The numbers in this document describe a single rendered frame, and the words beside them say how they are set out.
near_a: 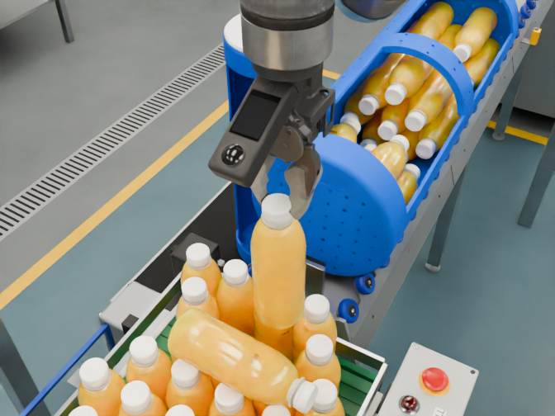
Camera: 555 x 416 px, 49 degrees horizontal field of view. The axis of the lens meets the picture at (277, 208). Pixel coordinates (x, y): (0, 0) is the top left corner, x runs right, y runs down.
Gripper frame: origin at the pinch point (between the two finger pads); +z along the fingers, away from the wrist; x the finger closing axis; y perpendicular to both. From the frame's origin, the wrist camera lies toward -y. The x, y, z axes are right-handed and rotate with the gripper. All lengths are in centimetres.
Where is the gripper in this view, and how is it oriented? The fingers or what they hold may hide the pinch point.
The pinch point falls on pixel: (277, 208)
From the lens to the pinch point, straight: 74.5
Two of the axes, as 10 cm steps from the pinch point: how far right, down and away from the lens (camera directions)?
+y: 4.9, -6.0, 6.3
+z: 0.1, 7.2, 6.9
